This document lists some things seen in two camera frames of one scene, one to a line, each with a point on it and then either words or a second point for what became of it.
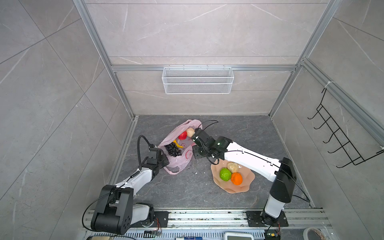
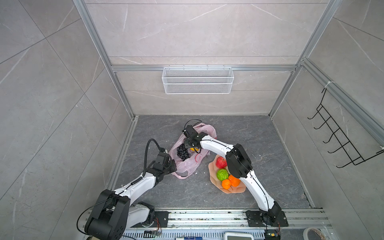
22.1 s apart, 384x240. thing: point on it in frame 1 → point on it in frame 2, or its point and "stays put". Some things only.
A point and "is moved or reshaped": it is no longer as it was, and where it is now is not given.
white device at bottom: (238, 236) stays put
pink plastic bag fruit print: (176, 164) → (207, 129)
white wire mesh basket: (198, 80) stays put
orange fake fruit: (236, 178) is moved or reshaped
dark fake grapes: (173, 150) → (182, 152)
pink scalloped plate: (236, 178) is moved or reshaped
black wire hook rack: (346, 145) stays put
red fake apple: (183, 136) → (221, 162)
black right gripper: (195, 151) → (185, 143)
